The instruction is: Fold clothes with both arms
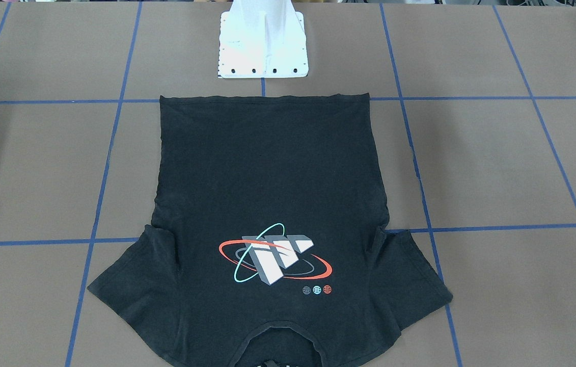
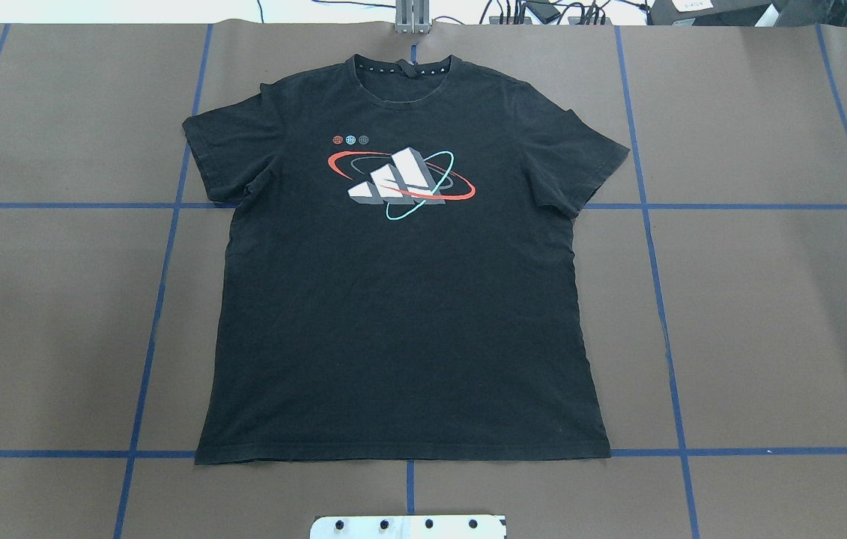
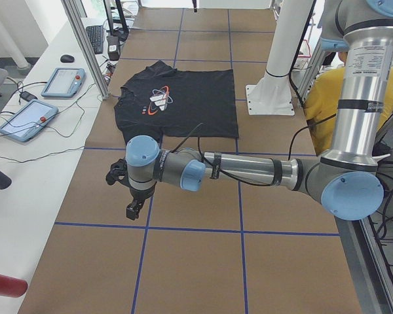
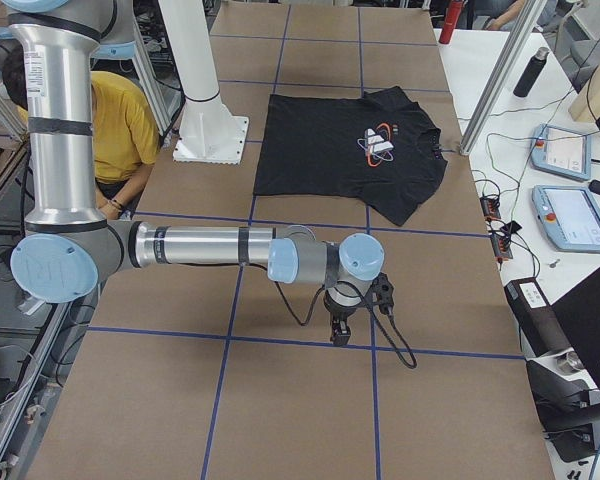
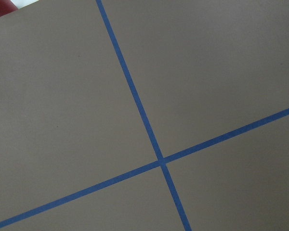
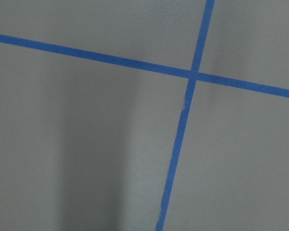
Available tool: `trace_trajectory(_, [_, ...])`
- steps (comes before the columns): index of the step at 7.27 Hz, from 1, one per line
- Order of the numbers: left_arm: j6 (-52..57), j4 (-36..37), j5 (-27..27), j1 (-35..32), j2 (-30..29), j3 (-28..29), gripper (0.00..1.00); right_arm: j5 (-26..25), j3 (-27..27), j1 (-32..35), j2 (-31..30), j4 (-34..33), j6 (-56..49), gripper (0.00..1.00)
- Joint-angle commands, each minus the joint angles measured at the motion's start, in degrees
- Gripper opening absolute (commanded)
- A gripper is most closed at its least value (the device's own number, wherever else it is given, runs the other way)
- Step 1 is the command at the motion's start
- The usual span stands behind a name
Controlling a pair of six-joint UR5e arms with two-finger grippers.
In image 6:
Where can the blue tape grid lines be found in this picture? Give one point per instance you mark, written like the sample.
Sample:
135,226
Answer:
193,75

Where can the brown paper table cover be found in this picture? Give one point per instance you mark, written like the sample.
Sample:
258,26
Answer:
86,145

